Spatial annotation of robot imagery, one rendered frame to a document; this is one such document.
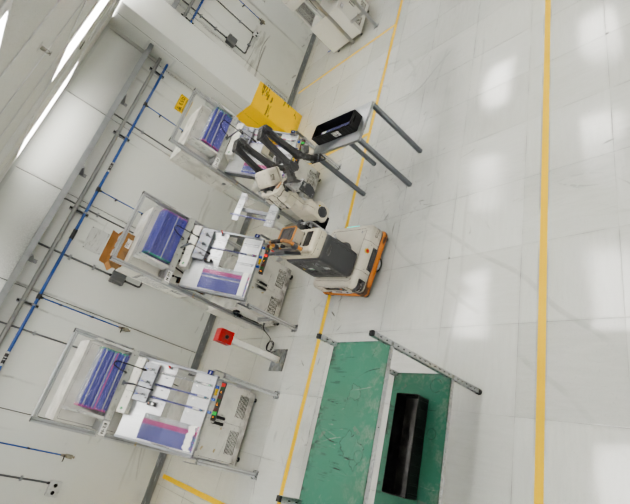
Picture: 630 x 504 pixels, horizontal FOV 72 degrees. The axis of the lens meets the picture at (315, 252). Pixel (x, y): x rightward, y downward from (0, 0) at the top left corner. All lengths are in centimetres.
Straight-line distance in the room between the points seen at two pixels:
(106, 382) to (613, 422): 369
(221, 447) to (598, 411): 324
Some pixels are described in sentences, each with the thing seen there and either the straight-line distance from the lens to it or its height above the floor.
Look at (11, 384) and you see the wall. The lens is 572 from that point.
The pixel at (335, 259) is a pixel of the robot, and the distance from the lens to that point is 383.
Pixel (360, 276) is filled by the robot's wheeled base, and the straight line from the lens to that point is 398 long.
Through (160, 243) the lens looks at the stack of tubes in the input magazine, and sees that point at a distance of 459.
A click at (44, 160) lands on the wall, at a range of 614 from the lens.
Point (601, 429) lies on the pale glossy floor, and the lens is 289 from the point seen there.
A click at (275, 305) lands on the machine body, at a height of 14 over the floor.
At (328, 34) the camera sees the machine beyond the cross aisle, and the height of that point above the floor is 36.
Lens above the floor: 271
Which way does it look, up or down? 32 degrees down
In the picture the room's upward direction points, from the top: 58 degrees counter-clockwise
